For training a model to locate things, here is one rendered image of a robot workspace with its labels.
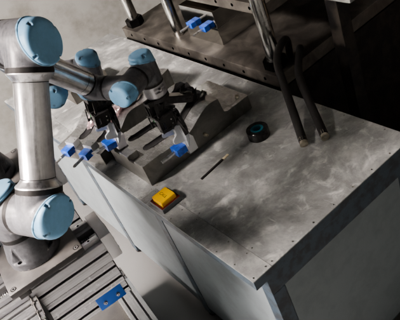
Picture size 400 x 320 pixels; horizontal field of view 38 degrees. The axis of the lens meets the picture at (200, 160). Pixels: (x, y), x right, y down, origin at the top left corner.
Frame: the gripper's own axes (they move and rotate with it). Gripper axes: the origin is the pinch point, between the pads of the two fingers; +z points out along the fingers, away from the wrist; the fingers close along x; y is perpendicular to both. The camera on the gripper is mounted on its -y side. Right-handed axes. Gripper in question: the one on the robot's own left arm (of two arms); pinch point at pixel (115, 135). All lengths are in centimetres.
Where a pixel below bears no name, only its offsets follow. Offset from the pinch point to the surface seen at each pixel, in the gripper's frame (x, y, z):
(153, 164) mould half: 19.5, -2.7, 4.4
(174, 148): 28.6, -6.8, -4.9
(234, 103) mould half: 18.5, -42.0, 0.0
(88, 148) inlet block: -15.4, 5.8, 10.6
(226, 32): -34, -83, 5
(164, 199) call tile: 34.7, 4.4, 6.7
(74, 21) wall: -207, -82, 50
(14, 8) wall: -214, -47, 28
